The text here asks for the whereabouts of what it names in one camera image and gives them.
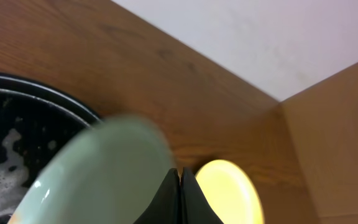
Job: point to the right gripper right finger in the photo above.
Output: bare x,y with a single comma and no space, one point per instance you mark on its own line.
195,208

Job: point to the black round tray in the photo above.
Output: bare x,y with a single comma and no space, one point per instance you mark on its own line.
36,121

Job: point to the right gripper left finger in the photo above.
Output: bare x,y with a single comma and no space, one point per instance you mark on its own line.
165,205

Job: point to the light blue plate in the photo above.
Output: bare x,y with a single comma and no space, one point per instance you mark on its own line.
106,174

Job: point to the yellow plate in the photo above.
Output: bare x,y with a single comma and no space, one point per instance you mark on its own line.
230,193

